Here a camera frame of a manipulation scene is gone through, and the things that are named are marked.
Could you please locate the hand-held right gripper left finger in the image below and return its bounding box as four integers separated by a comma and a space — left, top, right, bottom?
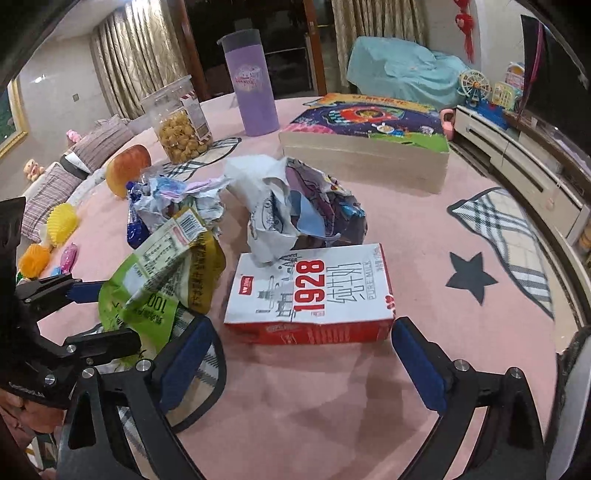
55, 316, 218, 480

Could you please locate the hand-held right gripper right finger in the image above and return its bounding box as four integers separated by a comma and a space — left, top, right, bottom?
391, 316, 548, 480

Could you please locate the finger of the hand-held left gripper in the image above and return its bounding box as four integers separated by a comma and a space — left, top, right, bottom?
16, 276, 105, 306
65, 328, 141, 366

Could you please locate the green snack bag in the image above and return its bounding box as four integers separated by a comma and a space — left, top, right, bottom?
98, 206, 227, 344

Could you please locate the blue white wrapper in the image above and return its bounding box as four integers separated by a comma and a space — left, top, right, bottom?
126, 175, 232, 247

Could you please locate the red and white milk carton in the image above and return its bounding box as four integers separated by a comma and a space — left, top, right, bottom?
224, 243, 396, 346

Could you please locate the white trash bin black liner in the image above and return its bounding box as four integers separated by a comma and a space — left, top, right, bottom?
551, 325, 591, 480

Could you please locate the printed white bag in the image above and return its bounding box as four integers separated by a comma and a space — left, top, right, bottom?
225, 154, 370, 267

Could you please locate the person's left hand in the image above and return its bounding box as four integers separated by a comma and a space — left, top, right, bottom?
0, 387, 63, 435

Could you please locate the orange ribbed cup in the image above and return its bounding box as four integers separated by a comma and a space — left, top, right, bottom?
18, 244, 51, 280

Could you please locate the yellow ribbed cup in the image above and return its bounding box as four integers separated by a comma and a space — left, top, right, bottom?
46, 203, 80, 245

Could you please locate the striped pillow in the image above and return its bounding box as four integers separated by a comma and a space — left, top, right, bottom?
71, 115, 134, 174
21, 161, 88, 243

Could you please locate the pink covered sofa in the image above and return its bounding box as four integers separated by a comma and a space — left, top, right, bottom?
0, 115, 153, 250

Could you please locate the red yellow apple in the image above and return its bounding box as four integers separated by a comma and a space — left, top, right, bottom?
105, 144, 152, 199

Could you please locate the clear jar of puffed snacks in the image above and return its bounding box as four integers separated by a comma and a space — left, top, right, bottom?
140, 75, 214, 164

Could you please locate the gold framed picture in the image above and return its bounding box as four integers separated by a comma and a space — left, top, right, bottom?
0, 78, 28, 160

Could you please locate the colourful puzzle box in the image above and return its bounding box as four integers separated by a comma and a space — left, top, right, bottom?
278, 92, 451, 195

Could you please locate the white television cabinet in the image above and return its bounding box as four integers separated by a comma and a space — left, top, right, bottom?
450, 104, 591, 259

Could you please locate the beige patterned curtain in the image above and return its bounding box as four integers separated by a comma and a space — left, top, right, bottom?
331, 0, 428, 88
90, 0, 185, 121

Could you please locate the pink kettlebell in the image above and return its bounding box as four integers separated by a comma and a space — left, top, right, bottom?
440, 108, 458, 141

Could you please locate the purple drink bottle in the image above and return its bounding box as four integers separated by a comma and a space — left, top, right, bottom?
217, 28, 280, 137

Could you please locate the blue toy base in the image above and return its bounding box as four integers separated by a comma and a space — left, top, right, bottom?
475, 99, 509, 127

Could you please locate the green activity toy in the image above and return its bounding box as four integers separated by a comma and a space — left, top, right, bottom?
490, 80, 518, 112

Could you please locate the toy ferris wheel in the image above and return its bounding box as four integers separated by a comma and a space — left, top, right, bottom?
458, 69, 491, 109

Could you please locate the teal covered armchair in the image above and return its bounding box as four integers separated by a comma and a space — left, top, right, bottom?
346, 36, 472, 112

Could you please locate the pink toy house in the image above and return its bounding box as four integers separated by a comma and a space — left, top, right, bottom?
505, 62, 527, 90

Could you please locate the black flat television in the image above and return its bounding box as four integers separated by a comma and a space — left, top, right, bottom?
521, 14, 591, 153

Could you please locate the wooden framed glass door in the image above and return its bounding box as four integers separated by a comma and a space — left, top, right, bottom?
180, 0, 338, 100

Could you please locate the red heart hanging decoration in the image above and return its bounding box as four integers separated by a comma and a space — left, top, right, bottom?
453, 0, 476, 63

